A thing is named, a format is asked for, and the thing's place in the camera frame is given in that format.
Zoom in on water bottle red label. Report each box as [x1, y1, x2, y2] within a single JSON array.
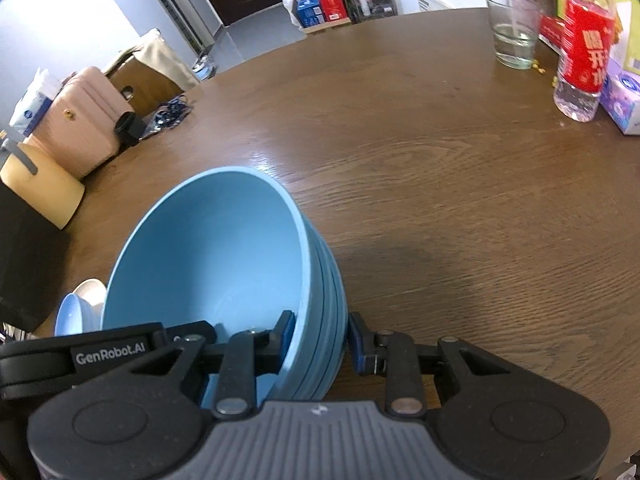
[[553, 0, 617, 122]]

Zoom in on white round plate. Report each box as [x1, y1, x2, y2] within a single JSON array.
[[73, 278, 106, 333]]

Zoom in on pink ribbed suitcase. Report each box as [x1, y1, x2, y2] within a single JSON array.
[[26, 66, 132, 180]]

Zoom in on blue lanyard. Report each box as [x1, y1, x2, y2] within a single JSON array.
[[142, 94, 194, 137]]

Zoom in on light blue plate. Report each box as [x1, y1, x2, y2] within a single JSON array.
[[54, 294, 86, 337]]

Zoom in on wooden chair with beige cloth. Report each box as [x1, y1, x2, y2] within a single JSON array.
[[104, 28, 201, 116]]

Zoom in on purple tissue box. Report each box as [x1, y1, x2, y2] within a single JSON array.
[[600, 70, 640, 136]]

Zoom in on black cylindrical cup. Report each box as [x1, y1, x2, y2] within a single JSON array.
[[114, 112, 146, 148]]

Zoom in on blue box on floor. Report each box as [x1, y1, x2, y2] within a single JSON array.
[[294, 0, 326, 28]]

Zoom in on white board against wall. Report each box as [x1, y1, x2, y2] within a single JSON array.
[[416, 0, 448, 12]]

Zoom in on red flat box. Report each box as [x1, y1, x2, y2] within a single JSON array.
[[538, 15, 564, 54]]

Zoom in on yellow bin with grey handle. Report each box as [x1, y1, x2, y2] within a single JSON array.
[[1, 133, 85, 230]]

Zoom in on black box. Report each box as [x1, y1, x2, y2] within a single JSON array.
[[0, 185, 70, 332]]

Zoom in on clear drinking glass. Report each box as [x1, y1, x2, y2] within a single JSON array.
[[485, 0, 542, 70]]

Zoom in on tissue pack white blue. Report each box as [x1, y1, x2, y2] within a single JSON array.
[[9, 70, 62, 136]]

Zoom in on blue bowl front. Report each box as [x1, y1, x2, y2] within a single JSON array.
[[101, 167, 348, 402]]

